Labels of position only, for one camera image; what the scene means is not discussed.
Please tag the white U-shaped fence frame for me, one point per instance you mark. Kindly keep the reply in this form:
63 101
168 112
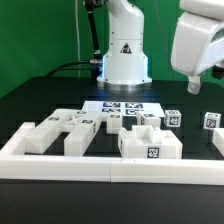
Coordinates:
16 164

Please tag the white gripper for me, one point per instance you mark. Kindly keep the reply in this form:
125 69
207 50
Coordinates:
199 39

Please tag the white chair back frame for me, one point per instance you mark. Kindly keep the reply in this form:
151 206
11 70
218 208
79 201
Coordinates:
80 127

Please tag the white paper marker sheet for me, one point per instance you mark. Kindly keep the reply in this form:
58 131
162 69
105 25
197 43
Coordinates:
128 109

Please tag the white chair seat block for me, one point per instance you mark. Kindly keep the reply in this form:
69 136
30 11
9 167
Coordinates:
149 143

